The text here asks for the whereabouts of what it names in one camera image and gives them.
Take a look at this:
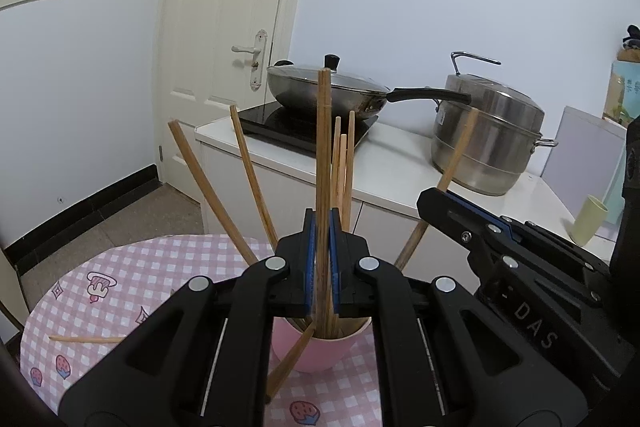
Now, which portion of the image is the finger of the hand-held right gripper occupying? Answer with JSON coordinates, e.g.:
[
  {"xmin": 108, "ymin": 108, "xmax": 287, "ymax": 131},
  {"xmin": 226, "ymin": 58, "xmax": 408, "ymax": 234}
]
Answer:
[
  {"xmin": 444, "ymin": 191, "xmax": 612, "ymax": 279},
  {"xmin": 416, "ymin": 187, "xmax": 607, "ymax": 304}
]

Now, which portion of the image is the white counter cabinet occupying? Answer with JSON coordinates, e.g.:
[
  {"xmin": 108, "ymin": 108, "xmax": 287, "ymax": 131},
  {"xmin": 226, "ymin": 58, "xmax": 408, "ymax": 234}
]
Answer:
[{"xmin": 194, "ymin": 117, "xmax": 616, "ymax": 293}]

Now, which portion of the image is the white furniture edge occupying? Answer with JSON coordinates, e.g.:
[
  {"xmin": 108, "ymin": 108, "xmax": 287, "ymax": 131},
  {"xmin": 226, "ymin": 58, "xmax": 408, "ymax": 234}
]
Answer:
[{"xmin": 0, "ymin": 249, "xmax": 31, "ymax": 333}]

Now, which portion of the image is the pale panel board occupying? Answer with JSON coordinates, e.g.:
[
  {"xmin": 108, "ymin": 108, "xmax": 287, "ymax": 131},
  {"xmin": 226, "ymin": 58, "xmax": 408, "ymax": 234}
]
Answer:
[{"xmin": 541, "ymin": 106, "xmax": 628, "ymax": 220}]

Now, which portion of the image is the black plush toy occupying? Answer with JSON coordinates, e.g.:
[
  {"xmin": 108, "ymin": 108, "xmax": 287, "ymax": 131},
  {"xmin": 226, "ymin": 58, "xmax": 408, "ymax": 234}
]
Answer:
[{"xmin": 620, "ymin": 24, "xmax": 640, "ymax": 52}]

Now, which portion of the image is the steel wok with black handle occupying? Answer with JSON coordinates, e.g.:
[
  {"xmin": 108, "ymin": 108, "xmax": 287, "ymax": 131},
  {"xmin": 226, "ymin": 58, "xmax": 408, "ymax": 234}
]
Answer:
[{"xmin": 266, "ymin": 67, "xmax": 472, "ymax": 118}]

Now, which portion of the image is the pale green cup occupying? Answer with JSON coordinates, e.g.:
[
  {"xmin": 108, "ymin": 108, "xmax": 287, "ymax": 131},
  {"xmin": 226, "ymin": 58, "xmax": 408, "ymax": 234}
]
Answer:
[{"xmin": 572, "ymin": 196, "xmax": 610, "ymax": 248}]

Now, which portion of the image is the glass wok lid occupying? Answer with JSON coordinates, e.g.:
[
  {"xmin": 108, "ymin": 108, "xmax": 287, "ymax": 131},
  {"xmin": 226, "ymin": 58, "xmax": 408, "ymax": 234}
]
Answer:
[{"xmin": 267, "ymin": 54, "xmax": 391, "ymax": 95}]

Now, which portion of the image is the white door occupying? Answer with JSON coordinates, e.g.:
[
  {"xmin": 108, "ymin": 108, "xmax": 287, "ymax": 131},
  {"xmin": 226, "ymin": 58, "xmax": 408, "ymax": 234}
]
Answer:
[{"xmin": 157, "ymin": 0, "xmax": 313, "ymax": 202}]

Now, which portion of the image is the pink paper cup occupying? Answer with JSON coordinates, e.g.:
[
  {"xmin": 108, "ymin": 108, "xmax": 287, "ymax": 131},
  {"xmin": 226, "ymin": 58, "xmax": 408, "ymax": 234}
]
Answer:
[{"xmin": 270, "ymin": 316, "xmax": 373, "ymax": 374}]

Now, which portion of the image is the silver door handle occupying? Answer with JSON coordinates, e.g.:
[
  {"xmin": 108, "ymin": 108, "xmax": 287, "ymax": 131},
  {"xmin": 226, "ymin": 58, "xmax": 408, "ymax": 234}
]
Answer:
[{"xmin": 231, "ymin": 29, "xmax": 271, "ymax": 88}]

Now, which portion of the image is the bunch of wooden chopsticks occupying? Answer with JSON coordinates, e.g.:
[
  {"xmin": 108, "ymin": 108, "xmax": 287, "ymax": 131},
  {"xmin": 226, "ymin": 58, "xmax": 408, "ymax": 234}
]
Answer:
[{"xmin": 167, "ymin": 104, "xmax": 317, "ymax": 404}]

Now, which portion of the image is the pink checked tablecloth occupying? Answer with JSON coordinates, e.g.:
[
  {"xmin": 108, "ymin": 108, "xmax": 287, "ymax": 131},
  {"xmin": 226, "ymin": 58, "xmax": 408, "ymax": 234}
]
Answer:
[{"xmin": 20, "ymin": 234, "xmax": 401, "ymax": 427}]

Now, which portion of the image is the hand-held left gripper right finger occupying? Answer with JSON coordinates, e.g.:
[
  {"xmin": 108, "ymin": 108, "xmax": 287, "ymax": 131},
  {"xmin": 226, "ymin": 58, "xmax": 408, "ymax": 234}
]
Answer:
[{"xmin": 329, "ymin": 208, "xmax": 588, "ymax": 427}]

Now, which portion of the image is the stainless steel steamer pot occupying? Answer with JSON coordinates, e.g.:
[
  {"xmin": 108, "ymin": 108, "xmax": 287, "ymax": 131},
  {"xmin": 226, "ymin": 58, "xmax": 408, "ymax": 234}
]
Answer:
[{"xmin": 431, "ymin": 52, "xmax": 558, "ymax": 196}]

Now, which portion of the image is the black induction cooktop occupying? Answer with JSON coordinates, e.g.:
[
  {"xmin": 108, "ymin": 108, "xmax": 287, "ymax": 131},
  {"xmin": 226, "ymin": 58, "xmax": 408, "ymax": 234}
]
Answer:
[{"xmin": 237, "ymin": 103, "xmax": 379, "ymax": 154}]

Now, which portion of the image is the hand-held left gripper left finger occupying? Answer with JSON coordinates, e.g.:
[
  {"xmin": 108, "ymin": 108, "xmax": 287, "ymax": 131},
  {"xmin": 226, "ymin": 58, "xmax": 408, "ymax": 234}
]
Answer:
[{"xmin": 59, "ymin": 208, "xmax": 317, "ymax": 427}]

